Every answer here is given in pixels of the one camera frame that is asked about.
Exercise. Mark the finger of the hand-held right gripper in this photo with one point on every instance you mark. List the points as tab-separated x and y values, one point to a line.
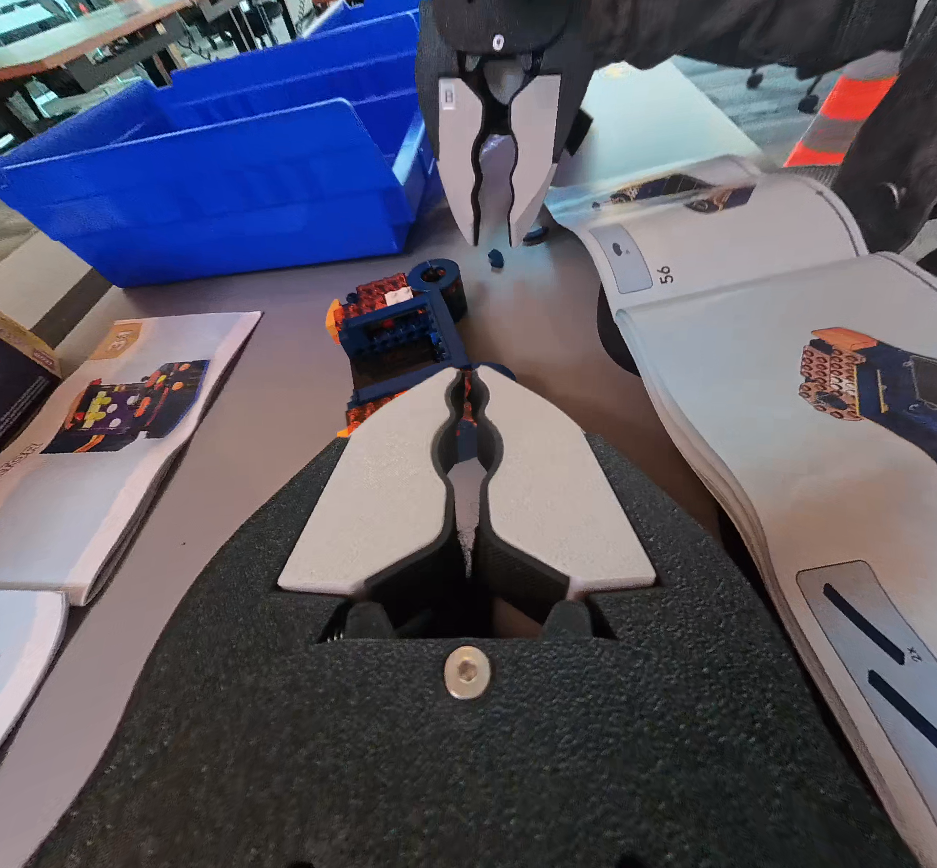
457	150
538	143

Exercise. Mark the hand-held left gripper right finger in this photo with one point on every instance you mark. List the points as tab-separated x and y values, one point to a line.
564	502

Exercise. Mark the open instruction booklet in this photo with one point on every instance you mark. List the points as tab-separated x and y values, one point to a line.
732	370

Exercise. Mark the blue plastic bin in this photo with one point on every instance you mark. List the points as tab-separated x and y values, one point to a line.
293	70
219	209
395	0

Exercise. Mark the black round disc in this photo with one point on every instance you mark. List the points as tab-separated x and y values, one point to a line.
615	341

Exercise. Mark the closed booklet, purple arcade picture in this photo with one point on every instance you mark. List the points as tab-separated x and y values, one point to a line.
95	516

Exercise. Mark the toy set cardboard box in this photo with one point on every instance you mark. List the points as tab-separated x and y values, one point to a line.
26	385

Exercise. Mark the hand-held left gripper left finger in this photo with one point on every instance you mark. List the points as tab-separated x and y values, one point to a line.
373	509

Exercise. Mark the blue and orange brick model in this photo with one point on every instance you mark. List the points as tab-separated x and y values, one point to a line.
388	341

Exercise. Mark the closed booklet, yellow blocks picture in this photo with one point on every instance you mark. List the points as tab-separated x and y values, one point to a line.
29	648

